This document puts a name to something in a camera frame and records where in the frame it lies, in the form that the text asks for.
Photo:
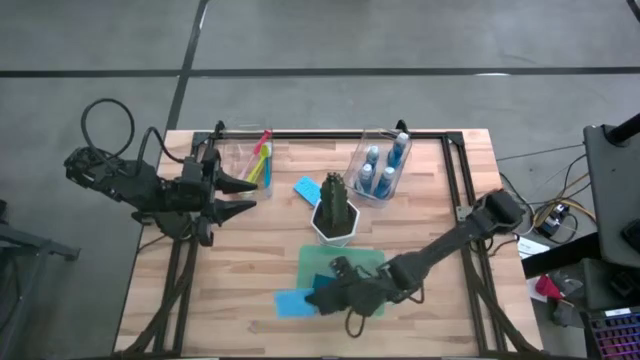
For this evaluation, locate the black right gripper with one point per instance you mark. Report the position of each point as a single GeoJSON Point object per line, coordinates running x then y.
{"type": "Point", "coordinates": [365, 295]}

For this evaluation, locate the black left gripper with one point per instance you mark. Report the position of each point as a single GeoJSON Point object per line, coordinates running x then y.
{"type": "Point", "coordinates": [207, 200]}

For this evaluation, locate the dark blue sponge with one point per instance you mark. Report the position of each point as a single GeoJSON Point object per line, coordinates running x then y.
{"type": "Point", "coordinates": [322, 281]}

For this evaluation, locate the yellow-green dish brush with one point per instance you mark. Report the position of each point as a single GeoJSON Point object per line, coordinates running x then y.
{"type": "Point", "coordinates": [254, 174]}

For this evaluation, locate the light blue sponge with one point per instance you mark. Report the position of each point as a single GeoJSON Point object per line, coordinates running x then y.
{"type": "Point", "coordinates": [292, 304]}
{"type": "Point", "coordinates": [306, 190]}

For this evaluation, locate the blue dish brush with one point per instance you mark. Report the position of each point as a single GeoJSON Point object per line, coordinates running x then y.
{"type": "Point", "coordinates": [268, 172]}

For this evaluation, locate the yellow-green round-head brush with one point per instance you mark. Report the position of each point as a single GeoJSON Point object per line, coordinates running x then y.
{"type": "Point", "coordinates": [265, 150]}

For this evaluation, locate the red dish brush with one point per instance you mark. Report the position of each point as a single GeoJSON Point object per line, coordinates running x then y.
{"type": "Point", "coordinates": [264, 136]}

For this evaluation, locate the blue dish soap bottle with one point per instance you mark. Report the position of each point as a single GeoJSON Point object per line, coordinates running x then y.
{"type": "Point", "coordinates": [397, 152]}
{"type": "Point", "coordinates": [384, 186]}
{"type": "Point", "coordinates": [372, 159]}
{"type": "Point", "coordinates": [365, 182]}

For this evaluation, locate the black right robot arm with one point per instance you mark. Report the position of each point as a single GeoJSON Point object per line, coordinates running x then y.
{"type": "Point", "coordinates": [450, 240]}

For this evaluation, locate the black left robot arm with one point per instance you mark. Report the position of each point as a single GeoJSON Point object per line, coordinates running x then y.
{"type": "Point", "coordinates": [135, 185]}

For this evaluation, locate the clear plastic bin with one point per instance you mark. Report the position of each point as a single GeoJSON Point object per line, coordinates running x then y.
{"type": "Point", "coordinates": [352, 172]}
{"type": "Point", "coordinates": [235, 160]}

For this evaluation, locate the green translucent plastic bin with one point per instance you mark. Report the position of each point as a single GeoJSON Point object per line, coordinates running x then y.
{"type": "Point", "coordinates": [320, 260]}

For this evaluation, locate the green cactus plant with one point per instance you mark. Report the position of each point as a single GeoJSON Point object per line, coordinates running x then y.
{"type": "Point", "coordinates": [334, 200]}

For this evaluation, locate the grey metal stand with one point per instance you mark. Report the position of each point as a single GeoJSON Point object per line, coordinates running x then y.
{"type": "Point", "coordinates": [45, 248]}

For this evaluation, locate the white paper sheet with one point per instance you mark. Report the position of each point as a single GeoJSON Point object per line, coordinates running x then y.
{"type": "Point", "coordinates": [531, 246]}

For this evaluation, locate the red cone-shaped object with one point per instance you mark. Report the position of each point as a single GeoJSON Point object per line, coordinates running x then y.
{"type": "Point", "coordinates": [546, 287]}

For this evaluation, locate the black electronics box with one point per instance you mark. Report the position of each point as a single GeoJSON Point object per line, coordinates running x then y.
{"type": "Point", "coordinates": [552, 221]}

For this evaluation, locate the grey crumpled cloth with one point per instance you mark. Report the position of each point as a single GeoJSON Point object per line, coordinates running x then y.
{"type": "Point", "coordinates": [567, 292]}

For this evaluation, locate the backlit laptop keyboard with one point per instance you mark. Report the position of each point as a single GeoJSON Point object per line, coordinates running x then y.
{"type": "Point", "coordinates": [617, 335]}

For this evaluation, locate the grey equipment cabinet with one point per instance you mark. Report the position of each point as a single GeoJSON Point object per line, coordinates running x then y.
{"type": "Point", "coordinates": [612, 190]}

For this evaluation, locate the black diagonal pole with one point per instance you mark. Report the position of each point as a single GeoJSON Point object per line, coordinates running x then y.
{"type": "Point", "coordinates": [625, 131]}

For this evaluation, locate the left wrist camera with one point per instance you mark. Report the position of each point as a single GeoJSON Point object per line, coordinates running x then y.
{"type": "Point", "coordinates": [192, 170]}

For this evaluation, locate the black aluminium table frame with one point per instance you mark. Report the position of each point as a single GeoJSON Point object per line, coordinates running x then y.
{"type": "Point", "coordinates": [320, 135]}

